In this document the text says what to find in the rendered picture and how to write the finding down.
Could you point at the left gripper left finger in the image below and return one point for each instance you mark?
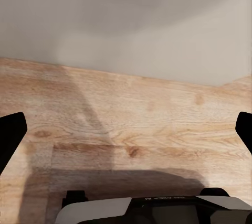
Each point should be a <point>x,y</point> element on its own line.
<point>12,130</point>

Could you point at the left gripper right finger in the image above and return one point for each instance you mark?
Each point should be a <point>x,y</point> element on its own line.
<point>244,128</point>

